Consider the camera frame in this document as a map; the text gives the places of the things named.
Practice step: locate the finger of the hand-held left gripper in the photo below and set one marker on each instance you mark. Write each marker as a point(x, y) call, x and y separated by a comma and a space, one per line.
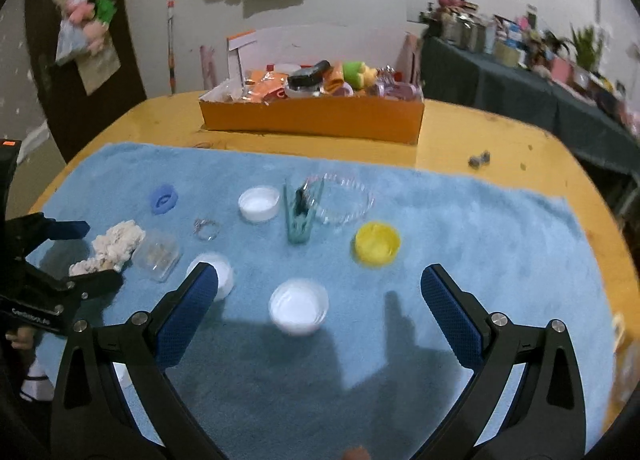
point(95, 282)
point(70, 230)

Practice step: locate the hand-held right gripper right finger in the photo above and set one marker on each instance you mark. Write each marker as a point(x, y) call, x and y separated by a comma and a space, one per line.
point(450, 315)

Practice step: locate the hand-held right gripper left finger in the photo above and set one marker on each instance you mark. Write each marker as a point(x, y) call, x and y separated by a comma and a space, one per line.
point(187, 320)

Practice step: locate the cream lace scrunchie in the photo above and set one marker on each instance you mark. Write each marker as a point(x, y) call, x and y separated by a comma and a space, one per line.
point(112, 247)

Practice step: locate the yellow bottle cap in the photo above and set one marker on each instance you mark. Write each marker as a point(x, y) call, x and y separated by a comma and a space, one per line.
point(377, 243)

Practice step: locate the teal clothespin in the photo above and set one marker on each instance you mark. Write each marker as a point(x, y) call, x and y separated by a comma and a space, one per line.
point(297, 230)

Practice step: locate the orange cardboard box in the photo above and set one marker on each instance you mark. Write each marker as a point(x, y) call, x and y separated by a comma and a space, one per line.
point(310, 114)

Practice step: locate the person's left hand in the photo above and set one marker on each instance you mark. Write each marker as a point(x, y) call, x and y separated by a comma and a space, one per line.
point(21, 337)

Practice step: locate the white bottle cap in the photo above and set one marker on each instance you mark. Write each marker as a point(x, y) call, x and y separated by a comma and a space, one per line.
point(257, 205)
point(222, 270)
point(298, 307)

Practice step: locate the small clear plastic box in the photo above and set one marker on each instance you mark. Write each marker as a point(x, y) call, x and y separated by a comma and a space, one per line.
point(156, 255)

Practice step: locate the blue towel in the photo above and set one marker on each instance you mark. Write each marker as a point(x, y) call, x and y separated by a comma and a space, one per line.
point(350, 365)

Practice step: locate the dark wooden door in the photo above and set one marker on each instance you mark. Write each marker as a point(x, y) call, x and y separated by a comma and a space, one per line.
point(75, 109)

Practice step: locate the clear plastic heart dish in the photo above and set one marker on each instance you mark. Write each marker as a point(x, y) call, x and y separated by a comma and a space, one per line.
point(350, 202)

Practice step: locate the small grey clip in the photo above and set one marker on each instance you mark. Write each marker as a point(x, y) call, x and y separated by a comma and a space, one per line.
point(479, 159)

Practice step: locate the brown paper sheet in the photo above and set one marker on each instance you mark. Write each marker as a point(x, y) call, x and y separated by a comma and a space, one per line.
point(97, 67)

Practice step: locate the pale blue plastic bag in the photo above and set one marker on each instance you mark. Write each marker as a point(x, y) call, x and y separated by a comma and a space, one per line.
point(70, 42)

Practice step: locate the pink plush toy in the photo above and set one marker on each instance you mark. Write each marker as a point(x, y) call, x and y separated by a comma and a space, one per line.
point(77, 9)
point(95, 34)

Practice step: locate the orange and white stick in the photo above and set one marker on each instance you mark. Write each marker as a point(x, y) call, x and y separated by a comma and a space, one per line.
point(171, 47)

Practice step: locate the green plush toy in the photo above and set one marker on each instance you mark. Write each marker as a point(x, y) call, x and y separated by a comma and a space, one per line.
point(106, 7)

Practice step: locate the dark green covered table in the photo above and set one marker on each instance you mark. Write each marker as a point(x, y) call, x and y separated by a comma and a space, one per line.
point(525, 94)

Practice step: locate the lilac eyelash curler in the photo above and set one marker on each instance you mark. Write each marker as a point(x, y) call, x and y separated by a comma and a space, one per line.
point(397, 88)

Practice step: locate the silver crown hair comb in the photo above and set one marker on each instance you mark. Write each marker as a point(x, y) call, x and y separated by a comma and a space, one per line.
point(387, 73)

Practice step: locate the green and yellow rubber toy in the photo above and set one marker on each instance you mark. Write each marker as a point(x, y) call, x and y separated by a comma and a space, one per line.
point(357, 72)

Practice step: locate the black capped nail polish bottle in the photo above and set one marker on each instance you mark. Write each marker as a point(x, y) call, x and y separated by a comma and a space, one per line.
point(307, 77)

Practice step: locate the clutter of bottles and boxes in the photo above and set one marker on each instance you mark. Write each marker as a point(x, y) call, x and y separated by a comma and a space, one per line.
point(550, 52)

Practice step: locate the metal pot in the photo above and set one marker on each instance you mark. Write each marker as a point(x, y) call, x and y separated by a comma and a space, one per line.
point(465, 29)

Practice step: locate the potted green plant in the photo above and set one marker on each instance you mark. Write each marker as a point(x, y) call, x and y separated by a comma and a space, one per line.
point(590, 42)

